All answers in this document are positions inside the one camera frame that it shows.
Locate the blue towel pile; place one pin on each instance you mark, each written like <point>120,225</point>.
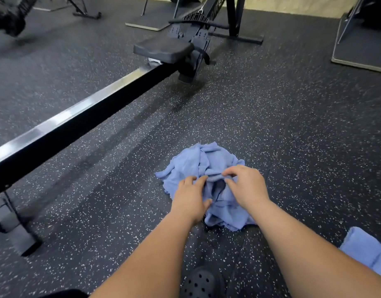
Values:
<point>197,161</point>

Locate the person's left hand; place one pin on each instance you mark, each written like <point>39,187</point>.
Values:
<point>190,201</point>

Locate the black rowing machine with rail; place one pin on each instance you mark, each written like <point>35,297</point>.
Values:
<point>85,114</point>

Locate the black ski trainer wooden-edged platform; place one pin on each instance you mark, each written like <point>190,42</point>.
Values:
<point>358,52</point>

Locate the person's right hand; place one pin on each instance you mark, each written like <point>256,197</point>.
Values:
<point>249,186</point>

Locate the person's left forearm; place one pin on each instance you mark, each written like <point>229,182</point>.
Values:
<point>150,260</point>

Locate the person's black clog shoe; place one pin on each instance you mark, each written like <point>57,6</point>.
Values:
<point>203,283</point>

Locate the black fan bike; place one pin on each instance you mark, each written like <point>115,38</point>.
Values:
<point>16,12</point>

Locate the black ski trainer grey platform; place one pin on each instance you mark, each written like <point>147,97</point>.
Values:
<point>153,18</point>

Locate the person's right forearm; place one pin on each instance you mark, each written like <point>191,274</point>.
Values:
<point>315,257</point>

